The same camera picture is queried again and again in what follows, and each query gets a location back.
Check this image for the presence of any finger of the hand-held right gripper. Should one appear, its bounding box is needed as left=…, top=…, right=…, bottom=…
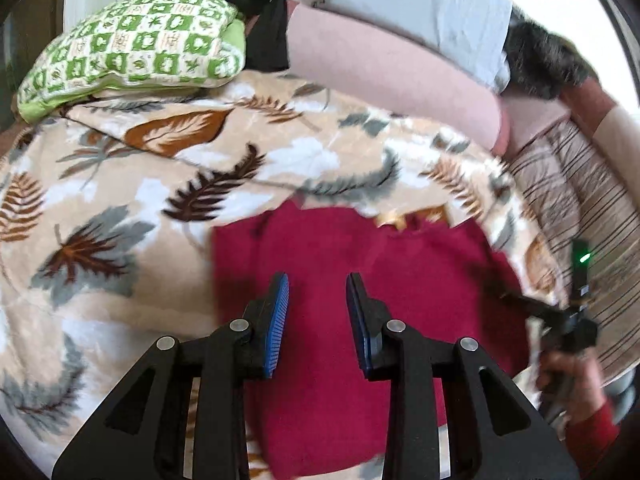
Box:
left=492, top=287, right=557, bottom=325

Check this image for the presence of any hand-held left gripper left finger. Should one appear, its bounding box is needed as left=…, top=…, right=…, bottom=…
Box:
left=51, top=272, right=291, bottom=480

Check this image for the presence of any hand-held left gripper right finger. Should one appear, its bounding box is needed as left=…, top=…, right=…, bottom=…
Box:
left=346, top=272, right=581, bottom=480

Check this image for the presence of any dark red sweater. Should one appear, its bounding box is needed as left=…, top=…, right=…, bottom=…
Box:
left=212, top=202, right=543, bottom=478

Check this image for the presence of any person's right hand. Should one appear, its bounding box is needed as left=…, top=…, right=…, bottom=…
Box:
left=537, top=347, right=608, bottom=425

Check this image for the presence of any striped beige quilt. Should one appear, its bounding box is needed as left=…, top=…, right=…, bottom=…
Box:
left=507, top=120, right=640, bottom=386

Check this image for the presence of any leaf printed blanket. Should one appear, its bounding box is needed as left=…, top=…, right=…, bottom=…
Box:
left=0, top=67, right=571, bottom=480

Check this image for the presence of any pink sofa armrest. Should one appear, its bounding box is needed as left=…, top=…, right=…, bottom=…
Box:
left=500, top=77, right=640, bottom=161

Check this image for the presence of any dark furry garment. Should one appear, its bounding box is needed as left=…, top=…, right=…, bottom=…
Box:
left=502, top=17, right=598, bottom=101

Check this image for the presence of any pink bolster cushion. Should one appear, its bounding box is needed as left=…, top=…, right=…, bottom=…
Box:
left=285, top=2, right=511, bottom=153

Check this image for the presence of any black garment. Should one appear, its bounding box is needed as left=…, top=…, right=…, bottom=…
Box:
left=121, top=0, right=291, bottom=72

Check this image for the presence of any green checkered pillow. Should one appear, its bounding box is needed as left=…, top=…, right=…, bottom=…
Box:
left=16, top=0, right=247, bottom=123

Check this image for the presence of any grey pillow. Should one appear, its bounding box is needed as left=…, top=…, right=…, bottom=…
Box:
left=315, top=0, right=515, bottom=93

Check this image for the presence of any wooden glass door cabinet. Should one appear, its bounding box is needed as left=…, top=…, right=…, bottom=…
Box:
left=0, top=0, right=66, bottom=131

